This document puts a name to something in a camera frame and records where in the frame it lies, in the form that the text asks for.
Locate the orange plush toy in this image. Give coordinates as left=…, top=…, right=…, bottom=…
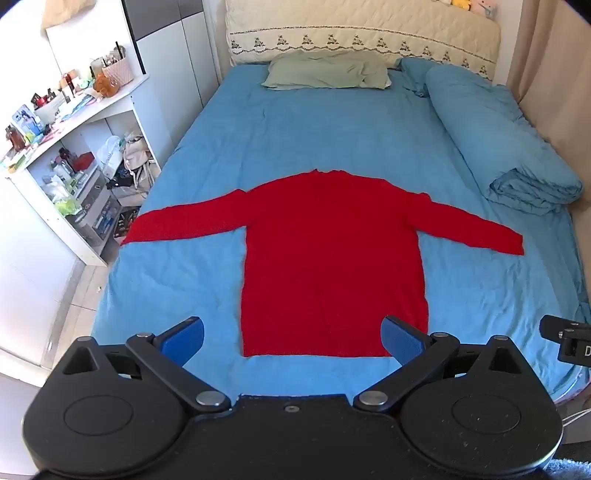
left=93, top=73, right=119, bottom=98

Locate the rolled blue duvet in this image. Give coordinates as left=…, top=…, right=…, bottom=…
left=400, top=58, right=584, bottom=215

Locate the green pillow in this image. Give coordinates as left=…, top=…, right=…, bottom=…
left=263, top=50, right=392, bottom=90

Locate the white shelf unit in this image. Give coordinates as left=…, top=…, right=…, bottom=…
left=3, top=75, right=161, bottom=266

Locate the pink plush toy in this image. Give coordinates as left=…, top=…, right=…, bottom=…
left=471, top=0, right=497, bottom=19

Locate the pink basket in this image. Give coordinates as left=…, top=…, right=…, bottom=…
left=102, top=58, right=134, bottom=87

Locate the cream quilted headboard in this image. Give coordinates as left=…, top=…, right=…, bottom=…
left=225, top=0, right=501, bottom=80

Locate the beige curtain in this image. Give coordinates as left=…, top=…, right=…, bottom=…
left=505, top=0, right=591, bottom=153

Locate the beige hanging bag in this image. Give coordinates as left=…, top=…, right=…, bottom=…
left=41, top=0, right=94, bottom=30

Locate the red long-sleeve sweater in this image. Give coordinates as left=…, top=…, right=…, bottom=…
left=127, top=171, right=524, bottom=357

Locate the white grey wardrobe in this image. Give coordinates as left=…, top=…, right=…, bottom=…
left=122, top=1, right=218, bottom=165

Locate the beige handbag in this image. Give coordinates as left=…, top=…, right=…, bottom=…
left=122, top=135, right=154, bottom=192

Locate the white plastic bag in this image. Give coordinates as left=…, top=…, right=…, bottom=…
left=96, top=136, right=124, bottom=180

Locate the yellow plush toy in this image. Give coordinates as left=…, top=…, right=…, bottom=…
left=452, top=0, right=472, bottom=11

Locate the red box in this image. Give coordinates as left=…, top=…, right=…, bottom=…
left=71, top=152, right=95, bottom=172

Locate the blue white box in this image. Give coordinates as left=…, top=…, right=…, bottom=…
left=12, top=105, right=45, bottom=142

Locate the brown bottle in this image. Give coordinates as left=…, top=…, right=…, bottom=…
left=5, top=125, right=26, bottom=152

